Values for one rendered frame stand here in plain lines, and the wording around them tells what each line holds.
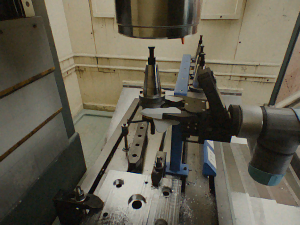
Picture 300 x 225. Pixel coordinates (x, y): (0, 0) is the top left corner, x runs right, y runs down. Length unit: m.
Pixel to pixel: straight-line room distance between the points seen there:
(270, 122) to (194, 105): 0.15
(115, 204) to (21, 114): 0.40
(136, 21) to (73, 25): 1.32
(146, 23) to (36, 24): 0.51
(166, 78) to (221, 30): 0.48
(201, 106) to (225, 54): 1.04
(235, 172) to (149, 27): 0.84
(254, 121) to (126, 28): 0.31
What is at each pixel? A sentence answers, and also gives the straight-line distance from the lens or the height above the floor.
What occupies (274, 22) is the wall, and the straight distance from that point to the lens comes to 1.50.
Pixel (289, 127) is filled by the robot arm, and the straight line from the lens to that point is 0.49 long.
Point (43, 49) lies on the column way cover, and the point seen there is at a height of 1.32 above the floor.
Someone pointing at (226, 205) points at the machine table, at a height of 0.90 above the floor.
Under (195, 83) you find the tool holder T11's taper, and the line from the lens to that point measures 0.65.
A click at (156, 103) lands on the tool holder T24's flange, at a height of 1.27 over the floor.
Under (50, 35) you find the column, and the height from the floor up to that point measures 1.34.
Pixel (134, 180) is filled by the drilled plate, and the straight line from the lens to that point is 0.65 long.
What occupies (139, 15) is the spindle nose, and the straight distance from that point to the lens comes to 0.35.
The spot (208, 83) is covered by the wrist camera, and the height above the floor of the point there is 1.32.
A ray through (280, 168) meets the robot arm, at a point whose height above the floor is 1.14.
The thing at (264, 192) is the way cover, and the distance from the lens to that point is 1.03.
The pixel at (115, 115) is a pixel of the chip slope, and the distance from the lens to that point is 1.46.
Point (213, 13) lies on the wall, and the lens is 1.42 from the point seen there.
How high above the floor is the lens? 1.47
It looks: 29 degrees down
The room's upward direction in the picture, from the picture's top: straight up
